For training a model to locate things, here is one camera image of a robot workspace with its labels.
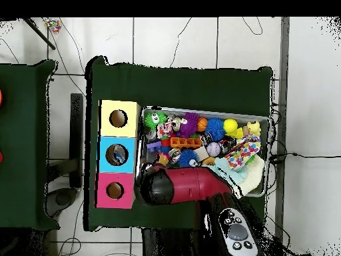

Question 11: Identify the wooden three-hole box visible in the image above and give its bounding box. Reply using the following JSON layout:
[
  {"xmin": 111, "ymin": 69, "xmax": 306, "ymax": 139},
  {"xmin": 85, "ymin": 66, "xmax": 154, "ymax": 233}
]
[{"xmin": 94, "ymin": 99, "xmax": 142, "ymax": 209}]

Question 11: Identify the blue spiky ball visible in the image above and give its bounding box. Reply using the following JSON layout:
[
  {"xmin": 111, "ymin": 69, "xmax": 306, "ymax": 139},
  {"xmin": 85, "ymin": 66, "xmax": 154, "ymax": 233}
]
[{"xmin": 177, "ymin": 148, "xmax": 200, "ymax": 168}]

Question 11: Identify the purple spiky toy with eyes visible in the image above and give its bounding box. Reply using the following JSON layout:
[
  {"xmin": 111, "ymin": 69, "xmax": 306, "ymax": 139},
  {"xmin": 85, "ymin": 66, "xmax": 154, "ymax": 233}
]
[{"xmin": 177, "ymin": 111, "xmax": 200, "ymax": 138}]

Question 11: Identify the green spiky toy with eyes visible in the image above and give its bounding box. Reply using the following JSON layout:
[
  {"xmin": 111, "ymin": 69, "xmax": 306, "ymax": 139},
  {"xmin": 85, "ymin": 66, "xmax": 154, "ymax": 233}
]
[{"xmin": 144, "ymin": 111, "xmax": 168, "ymax": 129}]

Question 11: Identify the crushed black can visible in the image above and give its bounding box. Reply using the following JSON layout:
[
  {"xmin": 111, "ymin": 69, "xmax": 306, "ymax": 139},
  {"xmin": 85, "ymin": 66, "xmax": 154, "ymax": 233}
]
[{"xmin": 198, "ymin": 132, "xmax": 213, "ymax": 146}]

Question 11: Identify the dark green tablecloth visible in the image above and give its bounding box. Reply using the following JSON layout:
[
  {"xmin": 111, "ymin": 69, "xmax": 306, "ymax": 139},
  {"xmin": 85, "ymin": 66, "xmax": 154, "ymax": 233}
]
[
  {"xmin": 83, "ymin": 55, "xmax": 274, "ymax": 237},
  {"xmin": 0, "ymin": 59, "xmax": 60, "ymax": 231}
]

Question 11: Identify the crushed silver can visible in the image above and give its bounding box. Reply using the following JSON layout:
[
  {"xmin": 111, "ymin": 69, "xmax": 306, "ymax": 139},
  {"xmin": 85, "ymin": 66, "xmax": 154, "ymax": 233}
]
[{"xmin": 219, "ymin": 136, "xmax": 237, "ymax": 154}]

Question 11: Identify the yellow smiley ball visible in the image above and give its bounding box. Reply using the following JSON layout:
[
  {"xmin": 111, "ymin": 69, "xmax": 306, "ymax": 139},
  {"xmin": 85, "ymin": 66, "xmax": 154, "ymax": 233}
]
[{"xmin": 223, "ymin": 118, "xmax": 239, "ymax": 134}]

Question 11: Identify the cream knitted cloth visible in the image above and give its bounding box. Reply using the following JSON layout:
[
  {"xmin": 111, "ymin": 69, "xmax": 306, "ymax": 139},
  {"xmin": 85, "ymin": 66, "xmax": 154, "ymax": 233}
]
[{"xmin": 238, "ymin": 155, "xmax": 266, "ymax": 198}]

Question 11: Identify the grey chair base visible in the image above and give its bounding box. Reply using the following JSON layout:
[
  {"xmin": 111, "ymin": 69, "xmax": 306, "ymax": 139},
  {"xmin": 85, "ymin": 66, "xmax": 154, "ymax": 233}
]
[{"xmin": 43, "ymin": 187, "xmax": 79, "ymax": 218}]

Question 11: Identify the small multicoloured toy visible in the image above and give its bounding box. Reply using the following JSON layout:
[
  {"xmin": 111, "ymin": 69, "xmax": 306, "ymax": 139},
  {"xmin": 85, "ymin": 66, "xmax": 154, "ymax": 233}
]
[{"xmin": 43, "ymin": 17, "xmax": 63, "ymax": 34}]

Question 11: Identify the black tripod leg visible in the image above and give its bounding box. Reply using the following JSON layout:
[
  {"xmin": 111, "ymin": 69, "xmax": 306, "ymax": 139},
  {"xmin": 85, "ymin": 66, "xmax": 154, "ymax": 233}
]
[{"xmin": 23, "ymin": 17, "xmax": 57, "ymax": 51}]

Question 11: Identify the wire mesh bin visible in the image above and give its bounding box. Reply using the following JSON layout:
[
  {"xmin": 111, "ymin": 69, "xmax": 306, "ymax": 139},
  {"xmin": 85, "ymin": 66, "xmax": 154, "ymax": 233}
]
[{"xmin": 135, "ymin": 105, "xmax": 271, "ymax": 198}]

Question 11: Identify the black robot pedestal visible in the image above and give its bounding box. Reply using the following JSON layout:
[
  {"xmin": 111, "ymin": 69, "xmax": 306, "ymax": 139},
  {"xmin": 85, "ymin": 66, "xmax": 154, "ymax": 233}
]
[{"xmin": 142, "ymin": 228, "xmax": 203, "ymax": 256}]

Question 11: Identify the black power cable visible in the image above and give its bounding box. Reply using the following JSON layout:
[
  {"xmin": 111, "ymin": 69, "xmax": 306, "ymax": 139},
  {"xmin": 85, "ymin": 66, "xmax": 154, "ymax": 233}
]
[{"xmin": 268, "ymin": 151, "xmax": 341, "ymax": 164}]

